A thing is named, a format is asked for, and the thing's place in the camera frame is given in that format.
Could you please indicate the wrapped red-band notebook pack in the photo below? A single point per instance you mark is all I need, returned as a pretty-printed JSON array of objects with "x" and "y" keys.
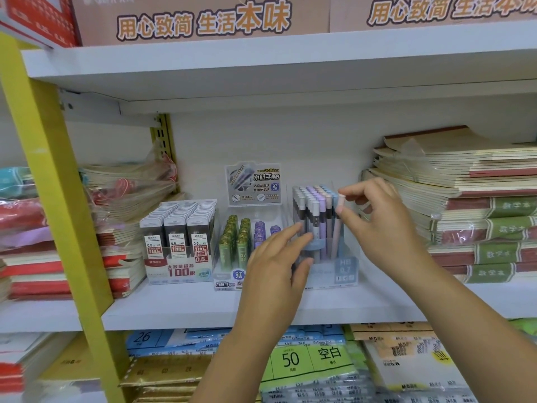
[{"x": 23, "y": 216}]

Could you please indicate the rows of lead tubes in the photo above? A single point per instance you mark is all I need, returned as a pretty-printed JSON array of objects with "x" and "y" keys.
[{"x": 226, "y": 256}]

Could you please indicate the wrapped purple-band notebook stack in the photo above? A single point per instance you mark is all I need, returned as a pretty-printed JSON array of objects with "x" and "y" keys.
[{"x": 4, "y": 285}]

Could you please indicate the orange pink sign board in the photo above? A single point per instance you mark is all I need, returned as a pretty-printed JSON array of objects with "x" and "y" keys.
[
  {"x": 92, "y": 33},
  {"x": 348, "y": 23}
]

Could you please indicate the cluster of slim refills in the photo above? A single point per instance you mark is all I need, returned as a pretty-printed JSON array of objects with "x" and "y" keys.
[{"x": 312, "y": 214}]

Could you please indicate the yellow notebook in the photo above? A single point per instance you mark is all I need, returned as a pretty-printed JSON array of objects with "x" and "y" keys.
[{"x": 67, "y": 363}]

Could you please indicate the beige notebook stack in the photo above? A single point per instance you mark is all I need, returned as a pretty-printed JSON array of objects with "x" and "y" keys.
[
  {"x": 419, "y": 167},
  {"x": 411, "y": 365}
]

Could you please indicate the green wrapped paper pack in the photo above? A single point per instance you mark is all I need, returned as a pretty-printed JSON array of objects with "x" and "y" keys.
[{"x": 526, "y": 327}]

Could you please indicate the clear box with blue label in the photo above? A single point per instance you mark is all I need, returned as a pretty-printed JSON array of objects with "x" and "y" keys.
[{"x": 346, "y": 272}]

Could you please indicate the crumpled plastic-wrapped notebook pack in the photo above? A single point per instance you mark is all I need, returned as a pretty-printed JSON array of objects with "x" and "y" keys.
[{"x": 126, "y": 188}]

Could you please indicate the stack of blue paper packs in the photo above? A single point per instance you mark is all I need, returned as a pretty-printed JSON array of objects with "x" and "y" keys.
[{"x": 142, "y": 337}]

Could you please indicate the rows of lead cases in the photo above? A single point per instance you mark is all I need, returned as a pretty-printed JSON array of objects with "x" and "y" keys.
[{"x": 155, "y": 224}]

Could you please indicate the red white striped pack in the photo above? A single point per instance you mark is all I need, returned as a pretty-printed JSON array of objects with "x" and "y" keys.
[{"x": 42, "y": 20}]

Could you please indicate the pink paper sheet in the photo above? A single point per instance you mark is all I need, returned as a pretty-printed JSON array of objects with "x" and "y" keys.
[{"x": 29, "y": 239}]

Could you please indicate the person's right hand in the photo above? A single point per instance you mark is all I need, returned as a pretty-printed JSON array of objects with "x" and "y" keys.
[{"x": 386, "y": 235}]

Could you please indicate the person's left hand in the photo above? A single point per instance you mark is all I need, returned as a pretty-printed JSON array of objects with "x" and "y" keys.
[{"x": 268, "y": 297}]

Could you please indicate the red-spine notebook stack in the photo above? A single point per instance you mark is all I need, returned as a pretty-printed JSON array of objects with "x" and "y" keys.
[{"x": 33, "y": 287}]

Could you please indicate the clear display of green purple tubes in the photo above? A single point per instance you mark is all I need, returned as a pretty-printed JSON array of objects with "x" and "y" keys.
[{"x": 251, "y": 180}]

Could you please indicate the red white receipt book bundle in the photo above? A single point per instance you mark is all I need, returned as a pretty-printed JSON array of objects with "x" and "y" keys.
[{"x": 12, "y": 377}]

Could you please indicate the wrapped teal-band notebook pack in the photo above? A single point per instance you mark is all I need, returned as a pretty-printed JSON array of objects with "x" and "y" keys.
[{"x": 14, "y": 182}]

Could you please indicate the yellow slotted bracket rail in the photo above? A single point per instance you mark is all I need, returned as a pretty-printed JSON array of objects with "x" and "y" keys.
[{"x": 165, "y": 134}]

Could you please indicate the stack of gold paper packs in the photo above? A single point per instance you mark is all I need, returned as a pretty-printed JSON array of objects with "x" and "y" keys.
[{"x": 159, "y": 371}]

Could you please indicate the person's right forearm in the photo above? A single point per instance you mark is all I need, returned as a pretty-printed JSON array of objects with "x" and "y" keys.
[{"x": 474, "y": 331}]

